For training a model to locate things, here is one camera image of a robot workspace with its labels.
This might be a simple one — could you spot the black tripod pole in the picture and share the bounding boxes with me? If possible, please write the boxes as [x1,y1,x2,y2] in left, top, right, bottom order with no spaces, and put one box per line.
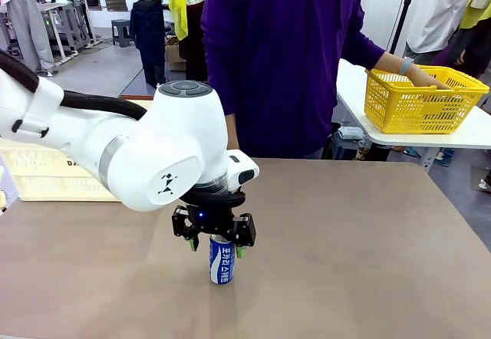
[388,0,422,55]

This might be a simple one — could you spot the person's right forearm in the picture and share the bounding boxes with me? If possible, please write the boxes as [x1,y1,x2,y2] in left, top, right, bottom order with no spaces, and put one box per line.
[226,112,241,152]

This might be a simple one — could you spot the person in white shirt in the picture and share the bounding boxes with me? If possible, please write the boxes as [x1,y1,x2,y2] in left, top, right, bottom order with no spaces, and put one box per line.
[402,0,480,65]

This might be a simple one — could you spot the blue Pocari Sweat can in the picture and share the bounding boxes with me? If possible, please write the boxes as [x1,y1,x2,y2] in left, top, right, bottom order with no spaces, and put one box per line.
[209,234,235,285]

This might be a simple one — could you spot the cream basket with brown handles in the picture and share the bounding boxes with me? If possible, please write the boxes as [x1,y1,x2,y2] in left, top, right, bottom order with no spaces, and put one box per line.
[0,94,155,202]

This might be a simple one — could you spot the person in grey trousers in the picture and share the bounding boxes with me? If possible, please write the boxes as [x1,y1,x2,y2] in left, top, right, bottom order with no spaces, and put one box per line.
[0,0,57,78]

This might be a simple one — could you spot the person in yellow vest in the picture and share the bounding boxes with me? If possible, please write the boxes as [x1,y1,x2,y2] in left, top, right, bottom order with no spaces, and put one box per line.
[444,0,491,80]

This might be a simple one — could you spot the white side table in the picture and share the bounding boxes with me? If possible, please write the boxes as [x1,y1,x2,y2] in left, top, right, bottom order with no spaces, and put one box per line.
[335,58,491,170]

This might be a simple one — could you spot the yellow plastic basket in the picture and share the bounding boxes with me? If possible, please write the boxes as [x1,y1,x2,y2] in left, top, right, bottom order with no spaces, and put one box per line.
[364,65,491,135]

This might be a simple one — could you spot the small dark bottle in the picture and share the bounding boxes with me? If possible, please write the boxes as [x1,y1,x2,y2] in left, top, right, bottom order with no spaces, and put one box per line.
[355,139,371,162]

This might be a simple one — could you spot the person's left hand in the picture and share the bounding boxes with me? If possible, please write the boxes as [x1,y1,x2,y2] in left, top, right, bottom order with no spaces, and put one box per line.
[407,64,450,91]

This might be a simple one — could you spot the person with navy apron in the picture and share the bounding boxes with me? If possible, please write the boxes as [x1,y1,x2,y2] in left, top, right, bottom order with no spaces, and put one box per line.
[117,0,170,90]

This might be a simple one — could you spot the person's left forearm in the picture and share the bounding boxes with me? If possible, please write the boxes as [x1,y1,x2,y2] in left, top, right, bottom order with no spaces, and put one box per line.
[374,51,404,74]

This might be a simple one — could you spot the black arm cable sleeve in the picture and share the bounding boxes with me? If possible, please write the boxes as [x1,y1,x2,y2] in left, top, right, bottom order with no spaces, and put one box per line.
[0,49,149,121]

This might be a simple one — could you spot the black stool under table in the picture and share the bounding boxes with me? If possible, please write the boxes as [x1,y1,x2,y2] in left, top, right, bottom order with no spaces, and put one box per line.
[328,122,369,161]

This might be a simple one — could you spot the grey plastic stool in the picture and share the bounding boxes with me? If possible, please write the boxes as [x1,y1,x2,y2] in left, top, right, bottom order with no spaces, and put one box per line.
[110,18,134,48]

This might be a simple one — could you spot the wet wipes pack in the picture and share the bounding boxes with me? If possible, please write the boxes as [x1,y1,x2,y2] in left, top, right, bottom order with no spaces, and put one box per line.
[337,126,366,141]

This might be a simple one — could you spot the person with yellow scarf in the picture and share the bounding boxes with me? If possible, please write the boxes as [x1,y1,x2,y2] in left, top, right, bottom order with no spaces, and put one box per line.
[166,0,213,84]

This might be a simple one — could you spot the open cardboard box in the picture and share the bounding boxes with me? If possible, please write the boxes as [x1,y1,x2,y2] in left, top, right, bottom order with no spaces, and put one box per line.
[164,35,189,73]

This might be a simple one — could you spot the person in purple sweater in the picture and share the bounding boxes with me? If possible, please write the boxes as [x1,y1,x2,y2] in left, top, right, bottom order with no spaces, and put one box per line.
[200,0,387,160]

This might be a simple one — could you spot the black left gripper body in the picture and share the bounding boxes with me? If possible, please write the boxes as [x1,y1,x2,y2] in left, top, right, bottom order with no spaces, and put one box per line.
[185,202,238,237]

